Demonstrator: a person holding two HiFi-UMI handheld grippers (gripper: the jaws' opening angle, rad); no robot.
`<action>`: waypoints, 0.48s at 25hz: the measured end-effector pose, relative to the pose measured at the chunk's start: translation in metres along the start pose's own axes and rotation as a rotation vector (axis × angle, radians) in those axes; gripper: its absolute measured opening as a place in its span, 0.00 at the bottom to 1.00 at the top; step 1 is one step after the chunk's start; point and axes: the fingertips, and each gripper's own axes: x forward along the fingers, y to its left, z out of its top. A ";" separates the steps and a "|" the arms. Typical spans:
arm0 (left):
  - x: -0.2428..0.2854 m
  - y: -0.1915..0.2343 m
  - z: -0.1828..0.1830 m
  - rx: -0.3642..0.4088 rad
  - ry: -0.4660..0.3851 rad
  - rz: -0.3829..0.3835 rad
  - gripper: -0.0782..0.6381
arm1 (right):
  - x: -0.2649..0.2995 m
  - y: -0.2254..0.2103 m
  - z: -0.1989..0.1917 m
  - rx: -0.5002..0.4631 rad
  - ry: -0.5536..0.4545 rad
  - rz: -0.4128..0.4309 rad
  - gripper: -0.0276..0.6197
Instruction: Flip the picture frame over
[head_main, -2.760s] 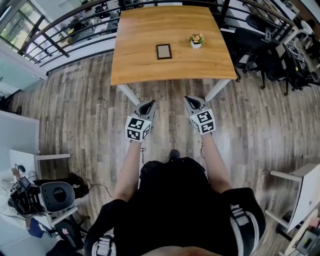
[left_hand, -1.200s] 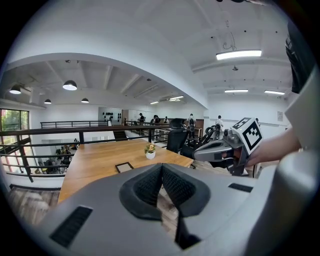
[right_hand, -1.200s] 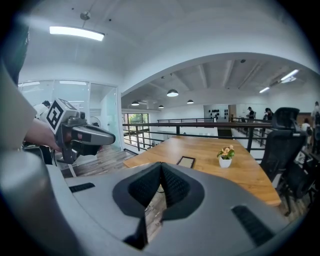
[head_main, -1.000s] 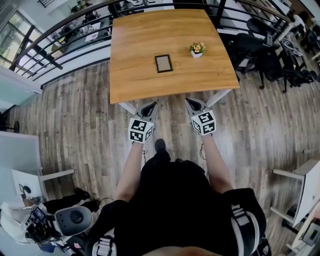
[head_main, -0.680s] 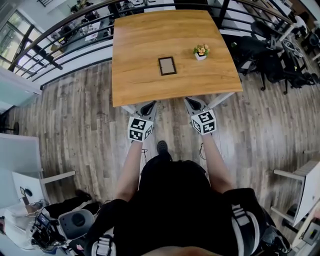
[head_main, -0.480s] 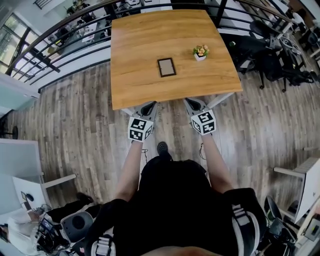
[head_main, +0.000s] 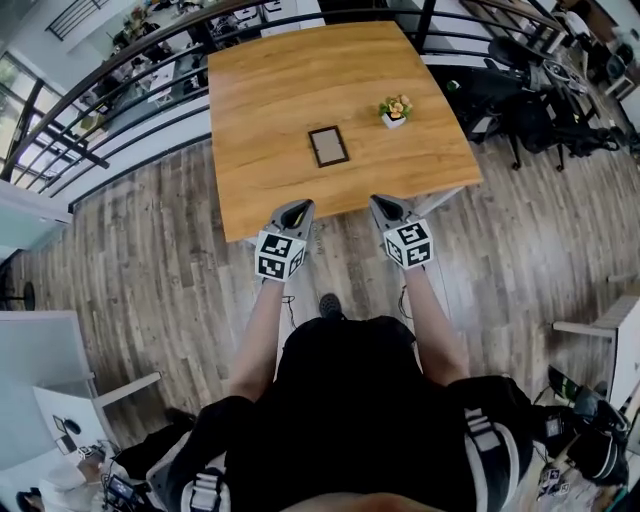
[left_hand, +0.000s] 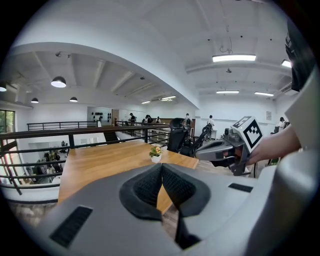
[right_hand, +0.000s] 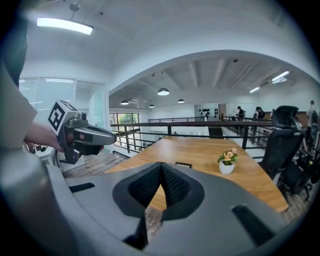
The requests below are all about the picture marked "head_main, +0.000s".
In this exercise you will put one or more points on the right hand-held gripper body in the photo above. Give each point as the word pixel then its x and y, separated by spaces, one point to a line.
pixel 412 242

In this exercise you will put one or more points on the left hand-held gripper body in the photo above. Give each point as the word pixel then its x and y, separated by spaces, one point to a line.
pixel 275 252

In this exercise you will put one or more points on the black picture frame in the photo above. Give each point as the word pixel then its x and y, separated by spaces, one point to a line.
pixel 327 146

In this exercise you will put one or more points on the person's left forearm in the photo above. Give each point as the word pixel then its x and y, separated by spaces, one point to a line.
pixel 255 345

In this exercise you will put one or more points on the person's right forearm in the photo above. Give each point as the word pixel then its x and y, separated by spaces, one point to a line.
pixel 435 330

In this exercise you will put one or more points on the white table leg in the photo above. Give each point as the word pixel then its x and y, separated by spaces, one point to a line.
pixel 437 200

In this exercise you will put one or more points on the potted orange flower plant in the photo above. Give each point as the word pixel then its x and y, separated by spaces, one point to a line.
pixel 397 106

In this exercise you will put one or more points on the dark green bottle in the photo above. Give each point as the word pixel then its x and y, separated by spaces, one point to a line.
pixel 452 86

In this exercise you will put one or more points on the black office chair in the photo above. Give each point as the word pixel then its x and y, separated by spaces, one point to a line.
pixel 535 125
pixel 480 95

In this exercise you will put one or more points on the person's black clothing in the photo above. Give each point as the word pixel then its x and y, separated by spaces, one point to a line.
pixel 350 415

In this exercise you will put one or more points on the black round stand base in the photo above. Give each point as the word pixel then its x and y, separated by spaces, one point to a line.
pixel 25 290

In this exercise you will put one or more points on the white partition panel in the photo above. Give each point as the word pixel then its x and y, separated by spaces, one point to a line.
pixel 40 360

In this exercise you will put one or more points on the white desk with phone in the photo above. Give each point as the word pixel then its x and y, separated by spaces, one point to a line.
pixel 65 405

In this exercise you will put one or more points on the black equipment bag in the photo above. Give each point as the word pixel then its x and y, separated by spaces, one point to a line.
pixel 600 450

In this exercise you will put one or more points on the black camera equipment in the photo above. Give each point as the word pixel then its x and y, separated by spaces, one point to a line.
pixel 122 490

